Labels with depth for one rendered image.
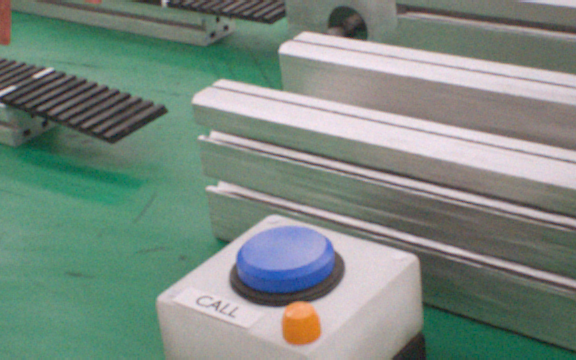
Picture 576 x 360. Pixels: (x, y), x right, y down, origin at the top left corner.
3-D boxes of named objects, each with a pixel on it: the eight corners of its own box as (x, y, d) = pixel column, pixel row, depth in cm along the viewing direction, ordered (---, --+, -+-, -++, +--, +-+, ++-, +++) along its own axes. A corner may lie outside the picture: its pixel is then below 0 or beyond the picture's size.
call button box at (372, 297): (172, 413, 50) (149, 290, 47) (306, 301, 56) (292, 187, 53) (323, 481, 45) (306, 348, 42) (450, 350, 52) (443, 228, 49)
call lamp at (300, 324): (274, 337, 43) (270, 311, 43) (298, 317, 44) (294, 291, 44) (306, 349, 43) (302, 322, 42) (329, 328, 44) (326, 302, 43)
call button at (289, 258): (221, 298, 47) (214, 256, 46) (280, 252, 50) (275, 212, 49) (298, 325, 45) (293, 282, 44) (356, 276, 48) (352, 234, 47)
